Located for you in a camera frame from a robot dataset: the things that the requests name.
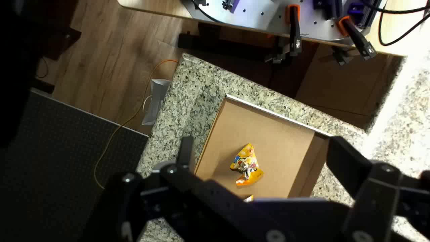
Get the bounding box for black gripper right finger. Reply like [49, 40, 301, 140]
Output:
[326, 134, 430, 242]

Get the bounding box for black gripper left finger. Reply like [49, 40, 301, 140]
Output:
[80, 134, 246, 242]

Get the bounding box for orange snack packet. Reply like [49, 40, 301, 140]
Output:
[229, 141, 267, 188]

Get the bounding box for dark floor mat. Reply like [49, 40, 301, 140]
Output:
[0, 87, 151, 242]

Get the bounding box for shallow cardboard tray box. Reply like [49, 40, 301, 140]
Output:
[193, 94, 335, 200]

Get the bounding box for orange black clamp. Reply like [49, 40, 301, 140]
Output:
[334, 13, 379, 66]
[264, 2, 304, 64]

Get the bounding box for thin orange cable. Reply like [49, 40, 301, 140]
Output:
[93, 58, 181, 189]

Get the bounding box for black power cable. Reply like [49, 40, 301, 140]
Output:
[362, 0, 430, 47]

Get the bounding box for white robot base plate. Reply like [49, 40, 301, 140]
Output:
[181, 0, 391, 44]

